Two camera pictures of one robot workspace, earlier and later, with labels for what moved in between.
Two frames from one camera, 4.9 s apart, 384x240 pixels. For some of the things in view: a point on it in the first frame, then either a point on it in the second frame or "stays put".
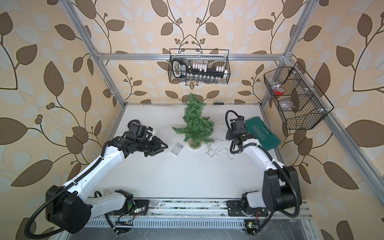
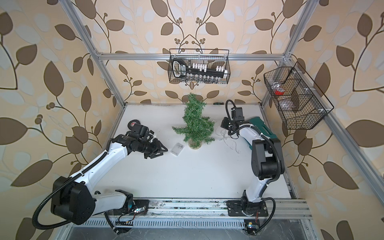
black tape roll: x=132 y=121 stays put
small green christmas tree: x=197 y=129 stays put
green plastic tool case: x=263 y=135 stays put
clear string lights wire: x=216 y=147 → x=228 y=142
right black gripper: x=228 y=136 → x=224 y=124
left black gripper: x=156 y=146 stays put
